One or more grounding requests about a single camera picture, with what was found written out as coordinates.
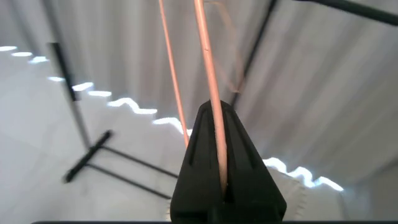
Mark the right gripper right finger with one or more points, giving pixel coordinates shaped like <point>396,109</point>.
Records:
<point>252,193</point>

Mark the pink clothes hanger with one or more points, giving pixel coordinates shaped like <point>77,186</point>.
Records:
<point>206,46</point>
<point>239,71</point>

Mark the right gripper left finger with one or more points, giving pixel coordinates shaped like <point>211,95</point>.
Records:
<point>202,193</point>

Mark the black clothes rack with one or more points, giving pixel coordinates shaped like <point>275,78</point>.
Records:
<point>88,155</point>

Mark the white curtain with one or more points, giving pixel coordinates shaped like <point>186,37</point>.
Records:
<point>311,77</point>

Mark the white laundry basket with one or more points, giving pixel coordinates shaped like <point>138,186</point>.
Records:
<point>286,199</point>

